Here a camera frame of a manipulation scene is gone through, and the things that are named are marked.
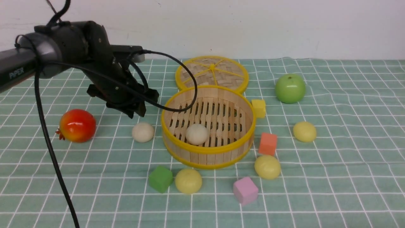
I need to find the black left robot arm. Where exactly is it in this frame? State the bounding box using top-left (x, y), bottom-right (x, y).
top-left (0, 21), bottom-right (159, 118)

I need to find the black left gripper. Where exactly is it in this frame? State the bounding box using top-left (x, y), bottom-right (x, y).
top-left (83, 22), bottom-right (159, 119)

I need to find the green cube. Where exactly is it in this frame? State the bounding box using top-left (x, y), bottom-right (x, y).
top-left (148, 165), bottom-right (173, 193)

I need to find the pink cube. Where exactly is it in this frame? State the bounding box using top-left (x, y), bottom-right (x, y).
top-left (233, 177), bottom-right (259, 206)

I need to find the yellow bun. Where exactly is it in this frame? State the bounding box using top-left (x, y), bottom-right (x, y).
top-left (175, 168), bottom-right (203, 194)
top-left (293, 121), bottom-right (317, 143)
top-left (254, 155), bottom-right (281, 180)

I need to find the woven bamboo steamer lid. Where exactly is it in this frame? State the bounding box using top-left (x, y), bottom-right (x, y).
top-left (184, 56), bottom-right (249, 94)

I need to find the red pomegranate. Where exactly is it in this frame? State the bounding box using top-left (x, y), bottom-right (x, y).
top-left (55, 109), bottom-right (97, 143)

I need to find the bamboo steamer tray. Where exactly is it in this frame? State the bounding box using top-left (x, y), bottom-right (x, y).
top-left (161, 85), bottom-right (256, 169)

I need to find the yellow cube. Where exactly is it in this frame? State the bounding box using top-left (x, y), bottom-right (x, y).
top-left (251, 99), bottom-right (266, 118)

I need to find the green apple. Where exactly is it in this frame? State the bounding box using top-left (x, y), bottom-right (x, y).
top-left (275, 73), bottom-right (306, 104)

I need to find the orange cube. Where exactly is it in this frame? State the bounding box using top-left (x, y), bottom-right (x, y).
top-left (258, 132), bottom-right (277, 157)

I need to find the green checkered tablecloth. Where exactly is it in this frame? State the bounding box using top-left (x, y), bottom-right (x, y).
top-left (0, 57), bottom-right (405, 228)

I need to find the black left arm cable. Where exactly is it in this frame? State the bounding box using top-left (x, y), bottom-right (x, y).
top-left (14, 0), bottom-right (198, 228)

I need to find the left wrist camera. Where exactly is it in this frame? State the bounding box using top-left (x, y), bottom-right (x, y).
top-left (111, 45), bottom-right (145, 63)

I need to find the white bun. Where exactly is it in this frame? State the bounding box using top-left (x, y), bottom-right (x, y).
top-left (185, 124), bottom-right (209, 145)
top-left (132, 122), bottom-right (155, 143)

